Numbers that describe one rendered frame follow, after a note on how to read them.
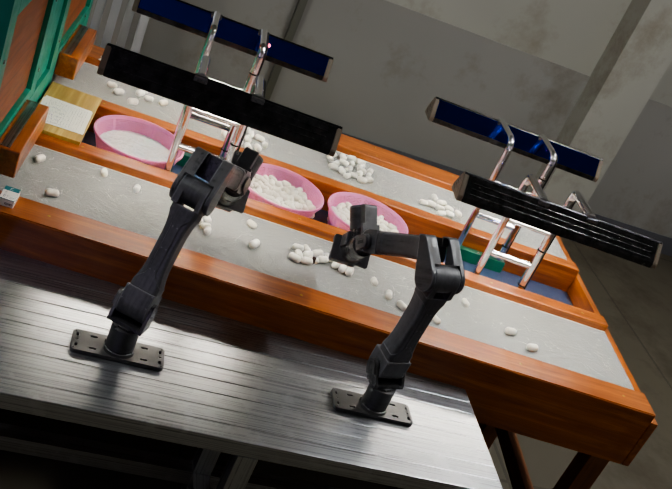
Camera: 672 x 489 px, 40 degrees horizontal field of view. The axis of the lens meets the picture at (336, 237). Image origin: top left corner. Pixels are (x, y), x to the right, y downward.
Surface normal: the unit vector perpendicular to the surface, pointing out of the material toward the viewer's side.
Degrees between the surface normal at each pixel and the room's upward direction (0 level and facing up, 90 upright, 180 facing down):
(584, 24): 90
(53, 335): 0
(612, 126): 90
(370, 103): 90
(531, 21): 90
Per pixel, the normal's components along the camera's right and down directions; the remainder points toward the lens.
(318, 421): 0.37, -0.82
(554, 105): 0.13, 0.51
